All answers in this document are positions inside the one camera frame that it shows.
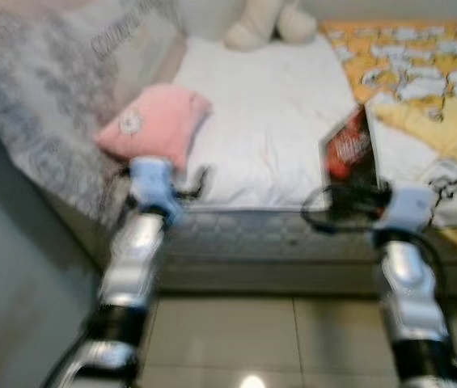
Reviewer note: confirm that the grey quilted mattress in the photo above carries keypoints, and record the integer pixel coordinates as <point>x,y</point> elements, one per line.
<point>277,242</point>

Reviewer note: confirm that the white bed sheet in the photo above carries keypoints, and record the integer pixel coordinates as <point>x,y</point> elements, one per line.
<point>268,129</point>

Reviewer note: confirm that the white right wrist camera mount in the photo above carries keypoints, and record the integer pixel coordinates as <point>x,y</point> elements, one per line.
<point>410,208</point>

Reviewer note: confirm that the dark book with red print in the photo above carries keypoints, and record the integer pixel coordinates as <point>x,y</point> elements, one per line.
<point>349,149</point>

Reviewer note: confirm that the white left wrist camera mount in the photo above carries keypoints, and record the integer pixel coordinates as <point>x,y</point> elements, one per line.
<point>151,182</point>

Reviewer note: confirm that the cream plush toy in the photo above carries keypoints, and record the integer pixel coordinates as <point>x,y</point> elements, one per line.
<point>252,28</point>

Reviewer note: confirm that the pink pillow with white print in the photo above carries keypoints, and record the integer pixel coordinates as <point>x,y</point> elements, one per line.
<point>159,121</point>

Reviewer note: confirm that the yellow egg-print blanket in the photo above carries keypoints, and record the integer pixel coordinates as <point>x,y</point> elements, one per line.
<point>438,113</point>

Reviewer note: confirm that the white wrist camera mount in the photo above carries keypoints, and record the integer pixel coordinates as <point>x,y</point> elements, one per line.
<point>410,208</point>
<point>151,182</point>

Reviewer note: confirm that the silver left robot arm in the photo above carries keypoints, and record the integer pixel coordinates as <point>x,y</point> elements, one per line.
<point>131,267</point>

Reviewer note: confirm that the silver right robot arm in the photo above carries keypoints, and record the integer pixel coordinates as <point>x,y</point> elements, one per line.
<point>410,291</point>

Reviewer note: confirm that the grey patterned blanket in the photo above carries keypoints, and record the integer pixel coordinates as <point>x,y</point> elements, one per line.
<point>42,97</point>

